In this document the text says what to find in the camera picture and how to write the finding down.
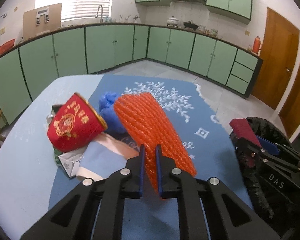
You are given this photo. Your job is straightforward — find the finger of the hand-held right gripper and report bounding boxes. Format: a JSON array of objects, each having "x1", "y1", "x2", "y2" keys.
[
  {"x1": 236, "y1": 138, "x2": 300, "y2": 174},
  {"x1": 255, "y1": 134, "x2": 300, "y2": 170}
]

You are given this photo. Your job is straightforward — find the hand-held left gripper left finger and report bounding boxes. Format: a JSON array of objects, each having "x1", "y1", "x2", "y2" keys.
[{"x1": 20, "y1": 144, "x2": 147, "y2": 240}]

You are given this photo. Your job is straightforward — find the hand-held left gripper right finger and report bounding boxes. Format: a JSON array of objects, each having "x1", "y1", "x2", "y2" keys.
[{"x1": 155, "y1": 144, "x2": 283, "y2": 240}]

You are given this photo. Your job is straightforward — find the black bagged trash bin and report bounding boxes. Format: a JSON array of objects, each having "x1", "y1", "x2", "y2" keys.
[{"x1": 229, "y1": 117, "x2": 300, "y2": 222}]

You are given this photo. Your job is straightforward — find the orange foam net sleeve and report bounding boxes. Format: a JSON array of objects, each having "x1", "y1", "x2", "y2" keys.
[{"x1": 114, "y1": 92, "x2": 197, "y2": 200}]

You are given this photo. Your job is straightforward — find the blue disposable glove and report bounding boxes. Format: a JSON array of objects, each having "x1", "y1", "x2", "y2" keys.
[{"x1": 98, "y1": 92, "x2": 127, "y2": 133}]

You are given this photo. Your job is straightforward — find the small white carton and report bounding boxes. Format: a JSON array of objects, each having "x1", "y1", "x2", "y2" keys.
[{"x1": 57, "y1": 152, "x2": 82, "y2": 178}]

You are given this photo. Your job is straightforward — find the red paper cup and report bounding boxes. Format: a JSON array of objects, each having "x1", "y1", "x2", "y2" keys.
[{"x1": 47, "y1": 92, "x2": 108, "y2": 153}]

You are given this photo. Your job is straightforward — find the blue tree print cloth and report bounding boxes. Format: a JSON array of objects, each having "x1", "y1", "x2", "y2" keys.
[{"x1": 49, "y1": 74, "x2": 255, "y2": 240}]

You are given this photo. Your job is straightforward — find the green printed wrapper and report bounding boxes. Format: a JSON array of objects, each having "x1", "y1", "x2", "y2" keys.
[{"x1": 51, "y1": 144, "x2": 63, "y2": 167}]

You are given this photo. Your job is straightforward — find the red thermos flask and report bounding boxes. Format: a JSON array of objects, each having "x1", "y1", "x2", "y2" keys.
[{"x1": 252, "y1": 36, "x2": 262, "y2": 53}]

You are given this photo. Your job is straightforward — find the light blue tablecloth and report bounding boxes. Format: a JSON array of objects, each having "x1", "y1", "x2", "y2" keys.
[{"x1": 0, "y1": 74, "x2": 105, "y2": 240}]

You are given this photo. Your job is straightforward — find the green base cabinets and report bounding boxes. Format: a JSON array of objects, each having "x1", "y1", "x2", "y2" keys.
[{"x1": 0, "y1": 22, "x2": 263, "y2": 125}]

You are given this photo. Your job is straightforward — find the group of glass jars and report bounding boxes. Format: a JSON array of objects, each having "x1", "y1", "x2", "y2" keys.
[{"x1": 199, "y1": 25, "x2": 218, "y2": 36}]

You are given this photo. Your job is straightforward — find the black wok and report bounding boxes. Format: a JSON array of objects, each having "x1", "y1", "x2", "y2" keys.
[{"x1": 183, "y1": 21, "x2": 199, "y2": 30}]

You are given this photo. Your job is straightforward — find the steel kitchen faucet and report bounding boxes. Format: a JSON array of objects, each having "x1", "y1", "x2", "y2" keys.
[{"x1": 95, "y1": 4, "x2": 103, "y2": 23}]

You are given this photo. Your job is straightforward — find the brown cardboard box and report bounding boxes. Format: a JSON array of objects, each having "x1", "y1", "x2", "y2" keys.
[{"x1": 23, "y1": 3, "x2": 62, "y2": 40}]

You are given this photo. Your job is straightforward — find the red plastic basin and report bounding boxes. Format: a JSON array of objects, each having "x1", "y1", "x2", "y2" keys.
[{"x1": 0, "y1": 39, "x2": 16, "y2": 54}]

